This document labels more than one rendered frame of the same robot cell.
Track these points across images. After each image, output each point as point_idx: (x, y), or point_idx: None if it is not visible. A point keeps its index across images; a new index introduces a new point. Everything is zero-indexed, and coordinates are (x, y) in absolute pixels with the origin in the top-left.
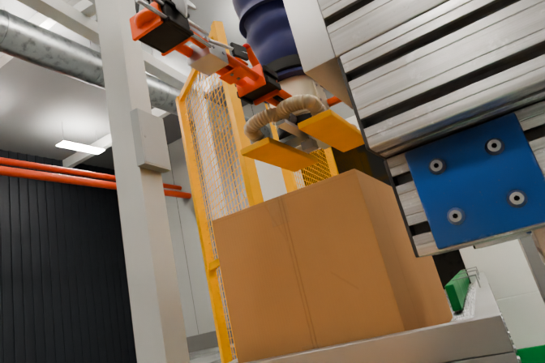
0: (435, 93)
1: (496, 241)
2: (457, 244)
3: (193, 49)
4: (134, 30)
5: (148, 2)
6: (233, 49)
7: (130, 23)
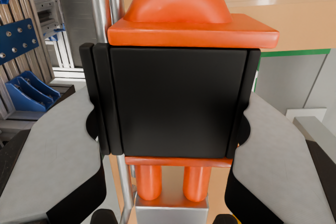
0: None
1: (62, 84)
2: None
3: (181, 190)
4: (239, 17)
5: (237, 171)
6: (120, 221)
7: (262, 24)
